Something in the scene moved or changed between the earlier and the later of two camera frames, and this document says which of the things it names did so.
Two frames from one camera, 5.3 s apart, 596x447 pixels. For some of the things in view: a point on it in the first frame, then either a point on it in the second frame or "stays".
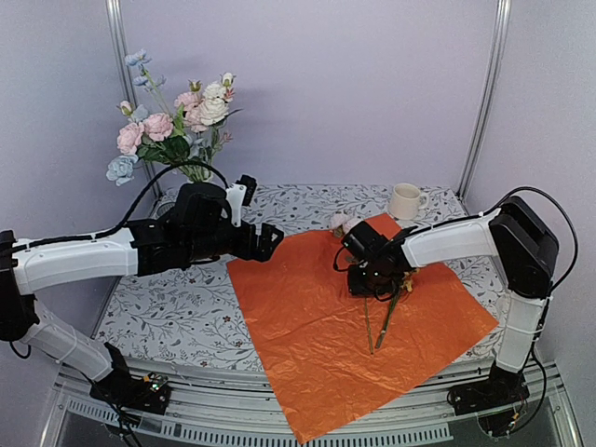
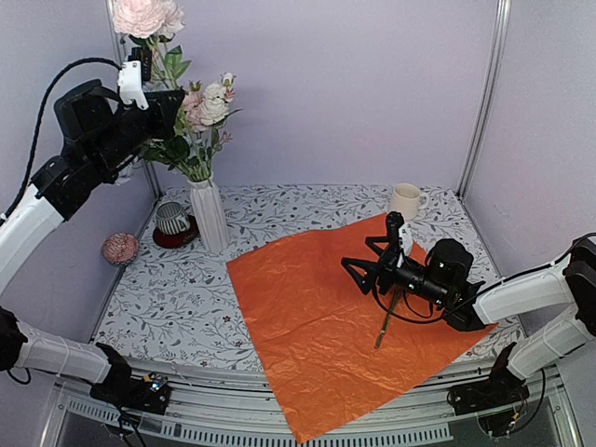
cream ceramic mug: (406, 200) stays
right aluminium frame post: (504, 16) stays
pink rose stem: (341, 224) → (153, 23)
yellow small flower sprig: (408, 282) stays
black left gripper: (249, 250) → (167, 110)
